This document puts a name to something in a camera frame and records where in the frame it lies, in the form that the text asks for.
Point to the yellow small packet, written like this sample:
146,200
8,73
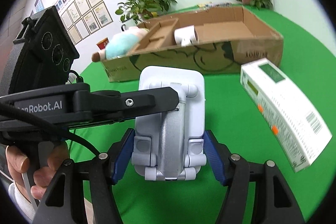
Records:
204,5

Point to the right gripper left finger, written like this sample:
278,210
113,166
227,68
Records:
75,181

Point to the person's left hand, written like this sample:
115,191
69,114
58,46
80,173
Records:
18,163

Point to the red paper cup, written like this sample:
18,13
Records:
102,43

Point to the framed certificates on wall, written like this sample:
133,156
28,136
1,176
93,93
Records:
82,18

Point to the white handheld hair dryer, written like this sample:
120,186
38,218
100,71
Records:
186,36

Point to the white enamel mug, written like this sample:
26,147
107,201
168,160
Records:
127,25

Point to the left potted green plant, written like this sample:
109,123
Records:
141,10

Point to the white folding phone stand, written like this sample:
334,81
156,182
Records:
169,146

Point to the blue wall poster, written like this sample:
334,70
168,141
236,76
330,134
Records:
38,4

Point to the pink pig plush toy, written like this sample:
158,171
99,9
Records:
120,44

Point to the large cardboard tray box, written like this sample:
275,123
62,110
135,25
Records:
228,37

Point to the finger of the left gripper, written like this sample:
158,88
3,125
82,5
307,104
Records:
112,106

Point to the white green medicine box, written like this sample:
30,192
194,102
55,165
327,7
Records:
292,118

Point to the long brown cardboard box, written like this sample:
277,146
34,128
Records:
160,35

